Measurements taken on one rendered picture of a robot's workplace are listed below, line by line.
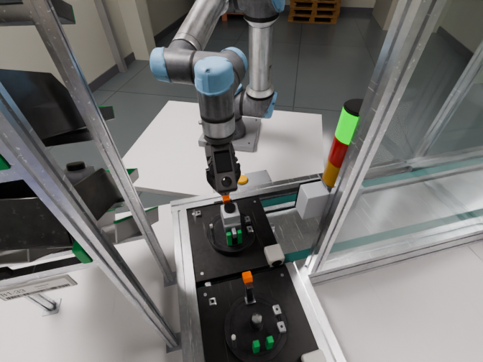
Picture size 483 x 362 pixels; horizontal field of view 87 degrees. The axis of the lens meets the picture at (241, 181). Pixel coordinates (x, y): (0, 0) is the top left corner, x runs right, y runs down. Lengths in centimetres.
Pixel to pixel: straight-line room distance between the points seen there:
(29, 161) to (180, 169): 91
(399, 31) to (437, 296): 77
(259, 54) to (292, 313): 81
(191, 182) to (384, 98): 83
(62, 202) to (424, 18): 41
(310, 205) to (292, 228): 34
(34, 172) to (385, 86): 38
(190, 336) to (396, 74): 63
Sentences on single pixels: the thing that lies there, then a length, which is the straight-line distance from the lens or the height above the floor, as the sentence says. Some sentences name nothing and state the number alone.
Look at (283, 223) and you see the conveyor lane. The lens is 86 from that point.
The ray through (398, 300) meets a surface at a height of 86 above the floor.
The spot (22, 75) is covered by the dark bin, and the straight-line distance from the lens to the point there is 38.
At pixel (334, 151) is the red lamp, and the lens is 46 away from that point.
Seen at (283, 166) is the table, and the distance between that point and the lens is 113.
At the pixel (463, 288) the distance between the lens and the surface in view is 103.
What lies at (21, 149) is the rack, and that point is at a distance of 26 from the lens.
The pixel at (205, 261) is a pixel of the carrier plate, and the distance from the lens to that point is 73.
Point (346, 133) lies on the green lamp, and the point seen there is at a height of 138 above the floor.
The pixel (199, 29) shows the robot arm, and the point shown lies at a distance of 75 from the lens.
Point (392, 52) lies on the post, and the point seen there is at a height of 150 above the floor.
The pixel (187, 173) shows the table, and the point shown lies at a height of 86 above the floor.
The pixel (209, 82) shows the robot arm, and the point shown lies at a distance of 51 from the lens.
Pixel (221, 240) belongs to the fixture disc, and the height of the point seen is 99.
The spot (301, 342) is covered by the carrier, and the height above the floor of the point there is 97.
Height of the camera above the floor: 161
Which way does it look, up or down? 45 degrees down
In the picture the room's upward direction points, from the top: 1 degrees counter-clockwise
